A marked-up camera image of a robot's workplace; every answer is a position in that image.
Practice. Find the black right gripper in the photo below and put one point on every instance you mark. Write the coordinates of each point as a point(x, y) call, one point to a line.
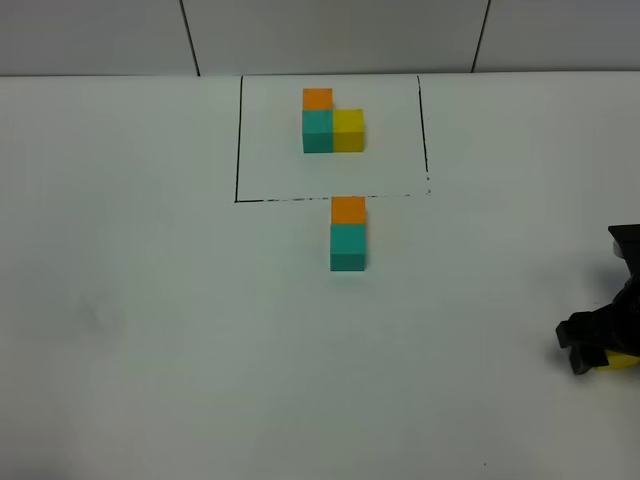
point(613, 328)

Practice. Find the yellow template block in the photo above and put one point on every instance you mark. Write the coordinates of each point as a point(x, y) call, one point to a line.
point(348, 131)

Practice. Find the teal template block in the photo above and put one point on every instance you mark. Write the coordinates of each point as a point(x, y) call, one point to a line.
point(317, 131)

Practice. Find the orange template block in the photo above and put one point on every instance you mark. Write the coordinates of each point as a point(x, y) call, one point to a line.
point(317, 99)

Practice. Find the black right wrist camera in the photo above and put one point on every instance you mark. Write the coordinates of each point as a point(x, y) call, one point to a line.
point(625, 241)

